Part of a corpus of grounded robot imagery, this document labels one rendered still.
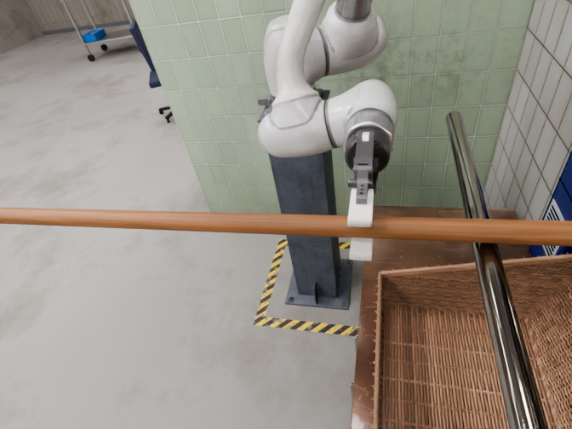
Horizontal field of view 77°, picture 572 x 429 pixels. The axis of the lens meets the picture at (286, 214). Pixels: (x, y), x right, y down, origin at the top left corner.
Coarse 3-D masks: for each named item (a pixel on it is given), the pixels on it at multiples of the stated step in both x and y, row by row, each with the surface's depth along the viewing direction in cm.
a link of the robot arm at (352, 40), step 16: (336, 0) 103; (352, 0) 97; (368, 0) 98; (336, 16) 104; (352, 16) 101; (368, 16) 104; (320, 32) 109; (336, 32) 105; (352, 32) 104; (368, 32) 105; (384, 32) 112; (336, 48) 109; (352, 48) 108; (368, 48) 110; (384, 48) 115; (336, 64) 113; (352, 64) 114; (368, 64) 118
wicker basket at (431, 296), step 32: (544, 256) 83; (384, 288) 103; (416, 288) 100; (448, 288) 98; (512, 288) 92; (544, 288) 90; (384, 320) 104; (416, 320) 103; (448, 320) 101; (480, 320) 99; (544, 320) 90; (384, 352) 97; (416, 352) 95; (480, 352) 93; (544, 352) 89; (384, 384) 91; (448, 384) 88; (480, 384) 87; (544, 384) 85; (384, 416) 85; (416, 416) 84; (448, 416) 83; (480, 416) 82
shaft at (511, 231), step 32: (32, 224) 63; (64, 224) 61; (96, 224) 59; (128, 224) 57; (160, 224) 55; (192, 224) 54; (224, 224) 52; (256, 224) 51; (288, 224) 50; (320, 224) 49; (384, 224) 46; (416, 224) 46; (448, 224) 45; (480, 224) 44; (512, 224) 43; (544, 224) 42
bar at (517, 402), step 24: (456, 120) 68; (456, 144) 63; (456, 168) 60; (480, 192) 53; (480, 216) 49; (480, 264) 44; (480, 288) 43; (504, 288) 40; (504, 312) 38; (504, 336) 36; (504, 360) 35; (528, 360) 35; (504, 384) 34; (528, 384) 33; (528, 408) 31
